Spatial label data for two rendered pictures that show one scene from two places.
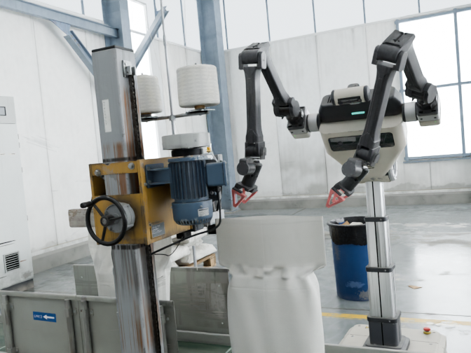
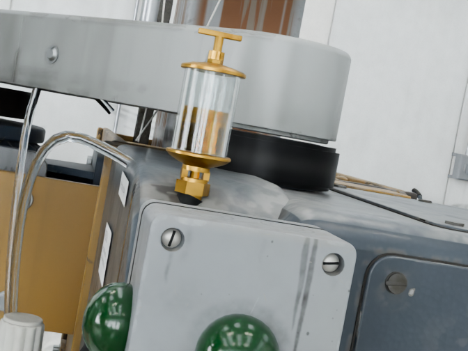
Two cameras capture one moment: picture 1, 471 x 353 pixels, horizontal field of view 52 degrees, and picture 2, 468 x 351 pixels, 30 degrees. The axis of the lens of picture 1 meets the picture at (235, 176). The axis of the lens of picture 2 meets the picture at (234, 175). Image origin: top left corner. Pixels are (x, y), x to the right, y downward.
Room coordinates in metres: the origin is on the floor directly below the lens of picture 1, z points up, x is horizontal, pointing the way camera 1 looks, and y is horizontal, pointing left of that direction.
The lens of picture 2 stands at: (2.61, -0.10, 1.36)
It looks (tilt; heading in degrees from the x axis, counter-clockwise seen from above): 3 degrees down; 143
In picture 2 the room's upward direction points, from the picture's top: 10 degrees clockwise
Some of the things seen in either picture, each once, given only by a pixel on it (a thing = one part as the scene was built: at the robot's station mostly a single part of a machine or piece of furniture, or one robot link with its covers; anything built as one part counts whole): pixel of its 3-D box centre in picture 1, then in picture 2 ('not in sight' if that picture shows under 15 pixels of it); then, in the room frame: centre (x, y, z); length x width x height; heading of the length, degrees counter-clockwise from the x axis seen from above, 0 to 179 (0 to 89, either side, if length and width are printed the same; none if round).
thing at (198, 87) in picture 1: (198, 87); not in sight; (1.95, 0.12, 1.61); 0.17 x 0.17 x 0.17
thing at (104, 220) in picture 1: (105, 220); not in sight; (1.70, 0.47, 1.13); 0.18 x 0.11 x 0.18; 65
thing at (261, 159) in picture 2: not in sight; (260, 156); (2.20, 0.21, 1.35); 0.09 x 0.09 x 0.03
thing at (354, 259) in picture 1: (357, 257); not in sight; (4.16, -0.99, 0.32); 0.51 x 0.48 x 0.65; 155
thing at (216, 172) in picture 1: (217, 176); not in sight; (1.81, 0.07, 1.25); 0.10 x 0.08 x 0.12; 0
